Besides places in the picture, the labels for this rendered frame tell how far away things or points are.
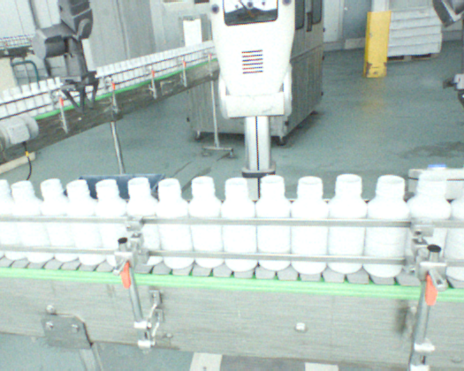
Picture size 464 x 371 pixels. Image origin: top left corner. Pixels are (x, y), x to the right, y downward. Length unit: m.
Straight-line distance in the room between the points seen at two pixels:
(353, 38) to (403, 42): 2.92
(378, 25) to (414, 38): 2.03
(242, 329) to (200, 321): 0.08
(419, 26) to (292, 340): 9.53
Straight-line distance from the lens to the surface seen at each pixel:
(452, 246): 0.73
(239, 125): 4.57
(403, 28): 10.00
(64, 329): 0.91
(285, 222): 0.65
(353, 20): 12.70
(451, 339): 0.80
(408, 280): 0.74
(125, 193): 1.41
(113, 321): 0.85
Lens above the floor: 1.43
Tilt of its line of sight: 25 degrees down
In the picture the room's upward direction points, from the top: 7 degrees counter-clockwise
